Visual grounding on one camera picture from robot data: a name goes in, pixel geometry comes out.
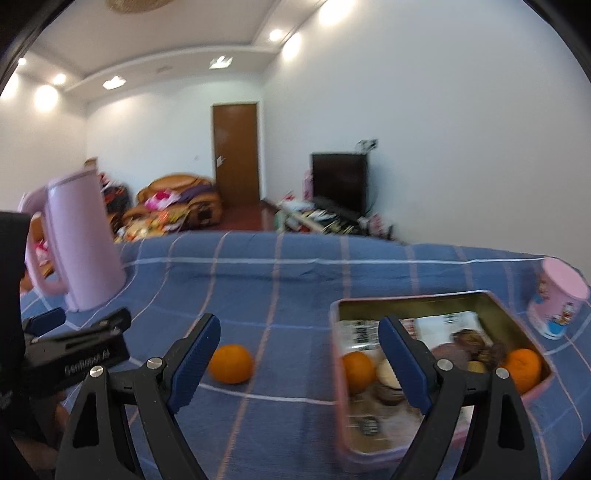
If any cluttered low tv stand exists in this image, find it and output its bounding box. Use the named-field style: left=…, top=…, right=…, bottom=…
left=274, top=198, right=393, bottom=238

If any large orange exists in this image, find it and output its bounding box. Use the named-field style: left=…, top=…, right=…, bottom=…
left=209, top=344, right=254, bottom=385

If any pink tin box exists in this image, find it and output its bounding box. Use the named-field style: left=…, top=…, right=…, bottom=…
left=329, top=291, right=555, bottom=467

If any dark brown round fruit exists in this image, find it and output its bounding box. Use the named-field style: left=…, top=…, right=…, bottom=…
left=452, top=329, right=492, bottom=352

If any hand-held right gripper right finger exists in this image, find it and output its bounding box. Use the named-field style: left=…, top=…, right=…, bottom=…
left=378, top=315, right=541, bottom=480

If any pink cartoon cup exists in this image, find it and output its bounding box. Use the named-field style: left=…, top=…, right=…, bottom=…
left=526, top=257, right=591, bottom=340

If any pink electric kettle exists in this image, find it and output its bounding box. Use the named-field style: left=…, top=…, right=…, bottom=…
left=21, top=167, right=127, bottom=312

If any pile of colourful snack packets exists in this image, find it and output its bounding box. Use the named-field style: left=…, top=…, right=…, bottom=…
left=115, top=215, right=185, bottom=243

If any black television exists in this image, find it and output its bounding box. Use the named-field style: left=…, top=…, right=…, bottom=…
left=311, top=152, right=370, bottom=215

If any brown leather sofa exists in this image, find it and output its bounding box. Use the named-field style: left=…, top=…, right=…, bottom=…
left=122, top=173, right=222, bottom=232

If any dark purple round fruit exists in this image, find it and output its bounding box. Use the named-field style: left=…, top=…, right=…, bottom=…
left=431, top=344, right=472, bottom=370

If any blue plaid blanket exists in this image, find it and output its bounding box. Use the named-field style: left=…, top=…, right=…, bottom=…
left=18, top=231, right=591, bottom=480

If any brown wooden door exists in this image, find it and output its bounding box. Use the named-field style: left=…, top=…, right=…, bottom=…
left=211, top=102, right=260, bottom=208

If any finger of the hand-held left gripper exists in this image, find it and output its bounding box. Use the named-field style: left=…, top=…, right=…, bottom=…
left=22, top=307, right=66, bottom=335
left=30, top=308, right=132, bottom=347

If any white printed packet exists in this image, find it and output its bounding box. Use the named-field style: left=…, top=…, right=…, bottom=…
left=337, top=311, right=483, bottom=361

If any dark bag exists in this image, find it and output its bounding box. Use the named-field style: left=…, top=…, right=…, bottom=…
left=104, top=185, right=131, bottom=215

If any brown fruit with beige top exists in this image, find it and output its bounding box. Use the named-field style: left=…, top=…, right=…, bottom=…
left=373, top=385, right=409, bottom=407
left=376, top=357, right=402, bottom=389

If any small orange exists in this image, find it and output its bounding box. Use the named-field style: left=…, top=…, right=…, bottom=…
left=502, top=348, right=543, bottom=395
left=342, top=352, right=377, bottom=395

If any woven ceiling lamp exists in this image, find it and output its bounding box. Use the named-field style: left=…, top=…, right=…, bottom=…
left=105, top=0, right=175, bottom=11

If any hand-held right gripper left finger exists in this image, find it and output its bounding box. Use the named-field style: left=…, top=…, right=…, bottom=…
left=54, top=313, right=221, bottom=480

